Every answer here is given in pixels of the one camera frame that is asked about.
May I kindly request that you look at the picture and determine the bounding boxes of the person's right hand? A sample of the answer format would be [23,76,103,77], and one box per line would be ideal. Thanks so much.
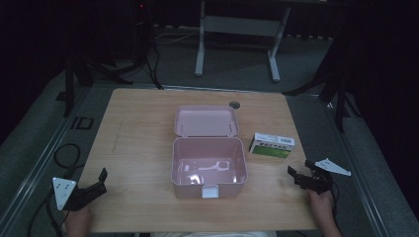
[307,190,336,225]

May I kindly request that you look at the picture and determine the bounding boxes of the black cable loop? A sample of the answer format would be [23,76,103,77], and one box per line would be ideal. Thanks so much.
[53,142,82,170]

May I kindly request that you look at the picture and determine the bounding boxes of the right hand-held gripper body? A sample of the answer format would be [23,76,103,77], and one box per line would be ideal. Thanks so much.
[294,157,352,195]

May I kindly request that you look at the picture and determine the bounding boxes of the white and green medicine box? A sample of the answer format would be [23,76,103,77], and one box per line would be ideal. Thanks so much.
[249,132,295,159]

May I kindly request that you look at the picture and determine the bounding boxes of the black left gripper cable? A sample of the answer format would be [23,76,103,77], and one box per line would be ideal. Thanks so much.
[27,189,65,237]

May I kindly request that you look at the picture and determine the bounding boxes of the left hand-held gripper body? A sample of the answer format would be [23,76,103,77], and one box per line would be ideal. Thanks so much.
[52,177,100,212]

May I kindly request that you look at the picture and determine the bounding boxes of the pink storage box with lid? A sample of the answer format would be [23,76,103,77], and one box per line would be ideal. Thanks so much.
[170,105,249,199]

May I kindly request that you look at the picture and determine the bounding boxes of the black rectangular floor frame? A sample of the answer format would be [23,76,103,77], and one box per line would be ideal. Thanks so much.
[69,116,95,130]

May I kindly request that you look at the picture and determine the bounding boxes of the white metal desk frame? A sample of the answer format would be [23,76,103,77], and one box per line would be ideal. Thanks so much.
[194,0,293,84]

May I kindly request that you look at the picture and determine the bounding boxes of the person's left hand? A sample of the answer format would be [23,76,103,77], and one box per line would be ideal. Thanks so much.
[63,205,94,237]

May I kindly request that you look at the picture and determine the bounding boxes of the black tripod stand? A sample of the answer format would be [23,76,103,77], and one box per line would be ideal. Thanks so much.
[63,0,165,119]
[282,29,362,134]

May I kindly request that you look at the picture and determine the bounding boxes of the white floor cable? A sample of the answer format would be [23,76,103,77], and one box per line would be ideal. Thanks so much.
[153,29,203,46]

